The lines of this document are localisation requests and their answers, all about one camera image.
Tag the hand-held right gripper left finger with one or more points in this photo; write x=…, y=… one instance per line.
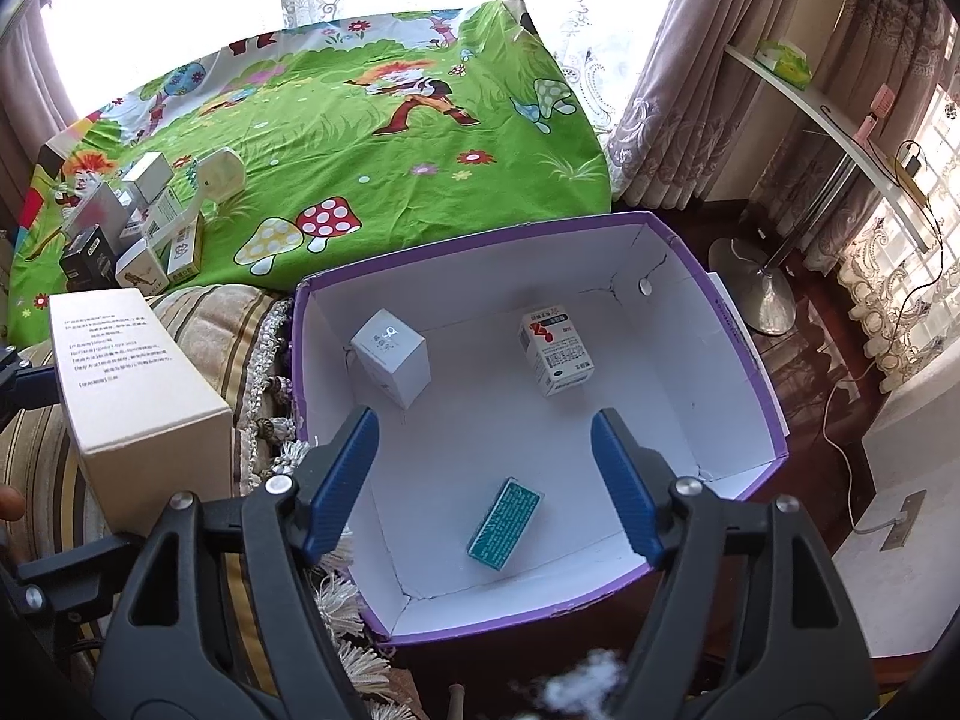
x=337, y=484

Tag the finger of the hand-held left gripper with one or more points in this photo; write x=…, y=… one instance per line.
x=30, y=386
x=75, y=577

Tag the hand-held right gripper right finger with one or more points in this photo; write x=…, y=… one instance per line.
x=626, y=487

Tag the large beige cardboard box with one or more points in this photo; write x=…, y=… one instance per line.
x=142, y=405

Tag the black box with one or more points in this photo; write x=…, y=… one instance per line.
x=88, y=259

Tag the purple cardboard box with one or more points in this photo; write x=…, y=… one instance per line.
x=480, y=427

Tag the white green box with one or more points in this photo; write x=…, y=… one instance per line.
x=166, y=211

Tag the white plastic device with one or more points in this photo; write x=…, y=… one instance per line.
x=221, y=174

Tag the person's left hand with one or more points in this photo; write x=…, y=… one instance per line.
x=7, y=504

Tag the teal medicine box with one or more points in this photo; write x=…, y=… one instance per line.
x=504, y=525

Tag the small white grey box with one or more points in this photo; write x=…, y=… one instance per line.
x=390, y=356

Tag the white red medicine box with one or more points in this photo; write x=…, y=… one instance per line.
x=559, y=360

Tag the white brown-print box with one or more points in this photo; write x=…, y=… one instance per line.
x=142, y=270

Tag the white fluff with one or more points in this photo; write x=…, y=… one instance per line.
x=585, y=679

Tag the metal floor stand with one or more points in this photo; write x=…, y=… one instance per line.
x=750, y=285

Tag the silver box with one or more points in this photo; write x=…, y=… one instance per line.
x=150, y=174

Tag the metal floor socket plate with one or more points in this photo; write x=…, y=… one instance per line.
x=905, y=519

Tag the mauve plain curtain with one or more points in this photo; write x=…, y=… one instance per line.
x=30, y=90

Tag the green cartoon printed blanket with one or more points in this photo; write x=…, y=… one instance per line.
x=375, y=187

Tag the beige lace curtain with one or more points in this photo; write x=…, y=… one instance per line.
x=877, y=292

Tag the mauve embroidered curtain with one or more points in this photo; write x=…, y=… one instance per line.
x=675, y=127

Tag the white curved shelf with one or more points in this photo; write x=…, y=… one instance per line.
x=817, y=116

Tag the charger on shelf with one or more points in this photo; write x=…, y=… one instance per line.
x=911, y=165

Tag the green tissue pack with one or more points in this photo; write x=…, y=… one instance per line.
x=784, y=62

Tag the white window grille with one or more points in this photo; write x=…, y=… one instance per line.
x=946, y=127

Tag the brown patterned curtain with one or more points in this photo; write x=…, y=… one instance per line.
x=885, y=52

